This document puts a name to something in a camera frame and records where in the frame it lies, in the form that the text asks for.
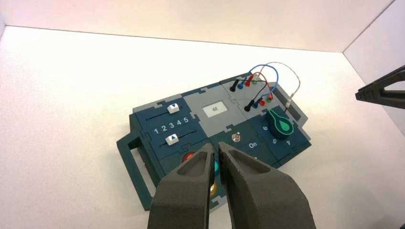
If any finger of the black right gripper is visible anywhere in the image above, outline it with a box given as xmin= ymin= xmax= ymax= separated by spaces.
xmin=355 ymin=64 xmax=405 ymax=110

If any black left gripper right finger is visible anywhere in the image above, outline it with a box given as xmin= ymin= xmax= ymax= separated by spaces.
xmin=218 ymin=142 xmax=317 ymax=229

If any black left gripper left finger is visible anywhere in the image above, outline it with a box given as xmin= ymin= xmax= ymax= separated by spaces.
xmin=147 ymin=143 xmax=216 ymax=229

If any teal and grey task board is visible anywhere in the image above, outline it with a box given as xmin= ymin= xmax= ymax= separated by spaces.
xmin=116 ymin=73 xmax=312 ymax=212

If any dark green rotary knob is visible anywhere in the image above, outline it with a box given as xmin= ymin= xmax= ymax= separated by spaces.
xmin=265 ymin=109 xmax=295 ymax=140

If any small white number display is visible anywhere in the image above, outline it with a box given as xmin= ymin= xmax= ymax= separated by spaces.
xmin=202 ymin=102 xmax=228 ymax=117

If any white jumper cable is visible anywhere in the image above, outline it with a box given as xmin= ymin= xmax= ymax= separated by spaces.
xmin=253 ymin=62 xmax=301 ymax=115

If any blue jumper cable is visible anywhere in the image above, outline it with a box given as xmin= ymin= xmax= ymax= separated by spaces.
xmin=237 ymin=64 xmax=280 ymax=109

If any black jumper cable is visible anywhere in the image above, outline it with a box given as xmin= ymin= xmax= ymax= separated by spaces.
xmin=229 ymin=79 xmax=269 ymax=113

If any red jumper cable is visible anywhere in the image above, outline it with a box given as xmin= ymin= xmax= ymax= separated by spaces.
xmin=245 ymin=72 xmax=274 ymax=107

